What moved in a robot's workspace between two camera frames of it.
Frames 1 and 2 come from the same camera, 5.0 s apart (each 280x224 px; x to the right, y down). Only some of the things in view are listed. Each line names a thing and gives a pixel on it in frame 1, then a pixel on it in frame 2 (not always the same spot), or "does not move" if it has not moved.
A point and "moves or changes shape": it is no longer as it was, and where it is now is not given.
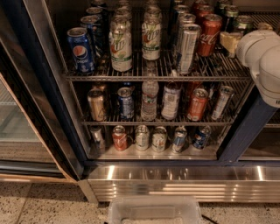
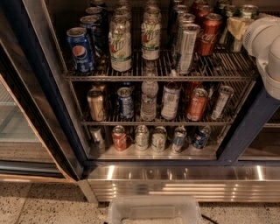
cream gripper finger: (229, 41) → (238, 25)
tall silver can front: (189, 41) does not move
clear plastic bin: (154, 209) does not move
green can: (244, 24) moves or changes shape
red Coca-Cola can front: (211, 30) does not move
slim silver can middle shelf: (225, 94) does not move
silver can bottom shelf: (142, 137) does not move
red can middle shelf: (198, 104) does not move
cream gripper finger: (265, 26) → (264, 16)
